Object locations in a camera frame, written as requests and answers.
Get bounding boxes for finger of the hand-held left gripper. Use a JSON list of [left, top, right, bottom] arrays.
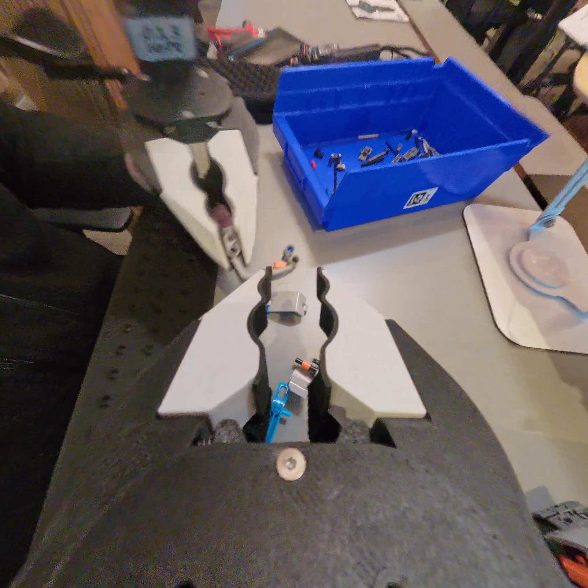
[[145, 140, 232, 272], [207, 130, 259, 268]]

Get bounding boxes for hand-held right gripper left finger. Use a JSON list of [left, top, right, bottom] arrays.
[[157, 267, 273, 420]]

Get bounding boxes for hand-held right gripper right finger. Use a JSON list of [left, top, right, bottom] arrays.
[[316, 266, 428, 420]]

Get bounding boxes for grey curved panel block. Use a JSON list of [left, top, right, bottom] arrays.
[[220, 225, 301, 283]]

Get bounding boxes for light blue plastic strip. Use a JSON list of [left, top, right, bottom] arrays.
[[266, 382, 293, 444]]

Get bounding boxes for grey block module blue pin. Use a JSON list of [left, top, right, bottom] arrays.
[[266, 291, 309, 326]]

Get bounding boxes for person's left forearm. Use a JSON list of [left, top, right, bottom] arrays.
[[0, 103, 154, 207]]

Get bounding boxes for black foam pad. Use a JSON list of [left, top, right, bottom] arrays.
[[216, 55, 285, 125]]

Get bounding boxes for small grey panel orange pin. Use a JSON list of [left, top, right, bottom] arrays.
[[287, 357, 321, 400]]

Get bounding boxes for blue plastic bin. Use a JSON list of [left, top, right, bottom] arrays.
[[272, 56, 550, 232]]

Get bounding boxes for small dark block parts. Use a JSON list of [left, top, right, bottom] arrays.
[[312, 129, 442, 194]]

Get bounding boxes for black and white sheet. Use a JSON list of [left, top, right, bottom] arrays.
[[345, 0, 409, 23]]

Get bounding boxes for grey orange tracked toy robot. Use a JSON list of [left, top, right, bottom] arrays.
[[533, 501, 588, 588]]

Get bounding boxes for red handled tool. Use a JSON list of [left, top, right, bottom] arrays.
[[207, 23, 258, 44]]

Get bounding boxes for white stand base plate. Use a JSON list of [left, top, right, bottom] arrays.
[[463, 203, 588, 355]]

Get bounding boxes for black cabled adapter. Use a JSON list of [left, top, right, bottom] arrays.
[[289, 42, 437, 65]]

